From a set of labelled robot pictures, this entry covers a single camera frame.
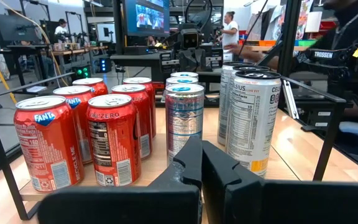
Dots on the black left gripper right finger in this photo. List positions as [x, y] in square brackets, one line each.
[291, 202]

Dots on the silver blue energy drink can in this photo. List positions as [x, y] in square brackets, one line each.
[184, 74]
[183, 118]
[182, 81]

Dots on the large display monitor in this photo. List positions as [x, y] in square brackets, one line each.
[148, 17]

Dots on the person's hand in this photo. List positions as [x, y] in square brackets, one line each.
[233, 48]

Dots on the black rig support beam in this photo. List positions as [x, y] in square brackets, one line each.
[291, 31]

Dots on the black box green lights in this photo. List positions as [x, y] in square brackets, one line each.
[81, 72]

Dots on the small background monitor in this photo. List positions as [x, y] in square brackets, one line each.
[105, 32]

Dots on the black box blue lights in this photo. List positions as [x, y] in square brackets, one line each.
[104, 65]

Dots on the black monitor back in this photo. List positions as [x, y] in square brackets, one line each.
[14, 28]

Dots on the grey workbench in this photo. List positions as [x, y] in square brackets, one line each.
[135, 59]

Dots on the wooden table colourful bins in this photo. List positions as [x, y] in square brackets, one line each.
[266, 43]

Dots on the white Celsius energy can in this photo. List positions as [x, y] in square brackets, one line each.
[235, 63]
[253, 124]

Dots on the wooden background workbench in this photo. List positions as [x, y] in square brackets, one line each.
[73, 49]

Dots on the white Celsius can orange print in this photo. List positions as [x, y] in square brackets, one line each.
[224, 109]

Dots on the yellow tape tag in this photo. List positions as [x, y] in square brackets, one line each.
[357, 52]

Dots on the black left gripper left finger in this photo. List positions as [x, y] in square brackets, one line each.
[135, 205]

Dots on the silver aluminium profile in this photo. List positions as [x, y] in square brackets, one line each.
[291, 99]

